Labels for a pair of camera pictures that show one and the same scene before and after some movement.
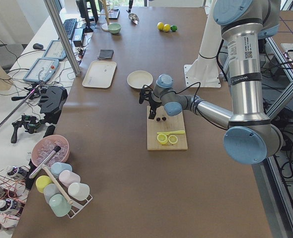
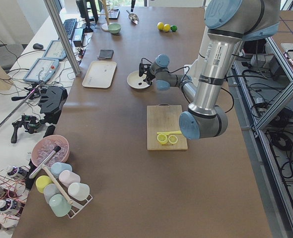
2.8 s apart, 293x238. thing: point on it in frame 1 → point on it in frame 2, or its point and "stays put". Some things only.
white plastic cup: x=79 y=191 stays put
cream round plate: x=137 y=79 stays put
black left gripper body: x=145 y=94 → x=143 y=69
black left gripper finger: x=153 y=112 → x=148 y=80
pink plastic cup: x=66 y=177 stays put
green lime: x=174 y=28 stays put
